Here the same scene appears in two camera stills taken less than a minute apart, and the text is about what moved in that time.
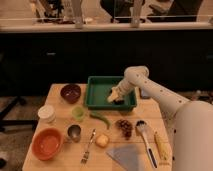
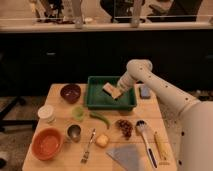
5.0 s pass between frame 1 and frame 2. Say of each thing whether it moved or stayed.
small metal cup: stayed
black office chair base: stayed
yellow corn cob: stayed
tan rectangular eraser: moved
